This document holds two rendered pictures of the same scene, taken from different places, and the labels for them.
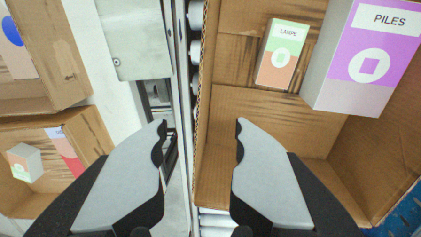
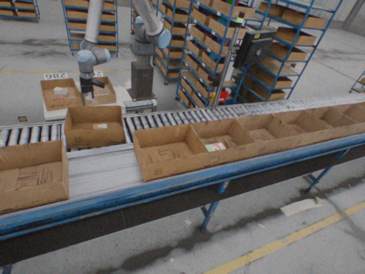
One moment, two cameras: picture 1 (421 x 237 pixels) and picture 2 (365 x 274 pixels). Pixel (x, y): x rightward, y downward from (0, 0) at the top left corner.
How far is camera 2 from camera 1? 1.69 m
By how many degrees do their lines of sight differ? 64
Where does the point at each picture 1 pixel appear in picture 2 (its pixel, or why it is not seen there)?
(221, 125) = (79, 125)
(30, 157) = (64, 92)
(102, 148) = (70, 104)
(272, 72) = (96, 125)
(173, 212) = not seen: outside the picture
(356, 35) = not seen: hidden behind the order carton
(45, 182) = (49, 93)
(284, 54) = (100, 126)
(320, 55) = not seen: hidden behind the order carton
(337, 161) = (71, 143)
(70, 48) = (96, 103)
